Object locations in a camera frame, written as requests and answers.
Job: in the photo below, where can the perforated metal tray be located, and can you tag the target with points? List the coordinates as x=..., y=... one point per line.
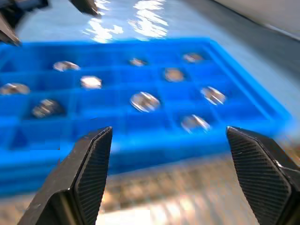
x=175, y=187

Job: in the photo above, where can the blue compartment tray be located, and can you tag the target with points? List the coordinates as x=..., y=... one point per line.
x=112, y=150

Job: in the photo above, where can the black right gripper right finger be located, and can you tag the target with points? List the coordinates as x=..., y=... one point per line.
x=264, y=175

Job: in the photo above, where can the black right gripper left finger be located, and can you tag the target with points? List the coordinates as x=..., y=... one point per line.
x=70, y=182

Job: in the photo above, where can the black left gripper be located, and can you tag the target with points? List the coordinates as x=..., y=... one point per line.
x=25, y=4

